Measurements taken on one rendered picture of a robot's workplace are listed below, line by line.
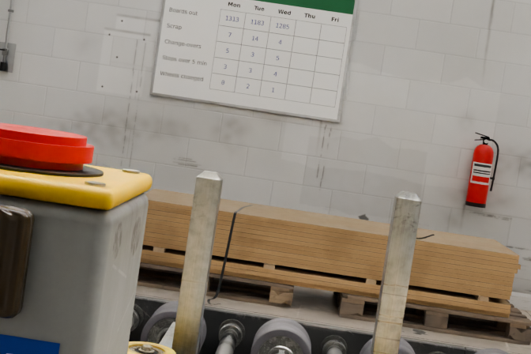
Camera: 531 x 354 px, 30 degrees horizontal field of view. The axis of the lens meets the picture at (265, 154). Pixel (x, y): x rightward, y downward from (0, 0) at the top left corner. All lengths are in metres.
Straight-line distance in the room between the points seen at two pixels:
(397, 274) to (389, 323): 0.07
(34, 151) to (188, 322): 1.13
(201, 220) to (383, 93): 6.11
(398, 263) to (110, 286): 1.12
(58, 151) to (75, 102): 7.35
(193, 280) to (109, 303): 1.11
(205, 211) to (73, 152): 1.09
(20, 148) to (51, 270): 0.04
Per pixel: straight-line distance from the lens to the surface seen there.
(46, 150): 0.30
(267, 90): 7.43
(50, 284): 0.28
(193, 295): 1.41
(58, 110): 7.68
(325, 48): 7.44
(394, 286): 1.40
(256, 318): 1.94
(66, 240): 0.28
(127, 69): 7.57
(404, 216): 1.39
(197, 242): 1.40
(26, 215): 0.27
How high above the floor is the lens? 1.25
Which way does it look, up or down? 3 degrees down
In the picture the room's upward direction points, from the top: 8 degrees clockwise
